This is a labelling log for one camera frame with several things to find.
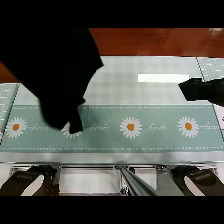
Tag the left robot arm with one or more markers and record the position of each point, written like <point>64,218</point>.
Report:
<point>23,181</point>

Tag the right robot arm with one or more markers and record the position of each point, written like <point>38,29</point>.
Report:
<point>200,89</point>

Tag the silver frame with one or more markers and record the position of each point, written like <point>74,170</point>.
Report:
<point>136,186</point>

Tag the black garment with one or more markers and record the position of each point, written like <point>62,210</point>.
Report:
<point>50,73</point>

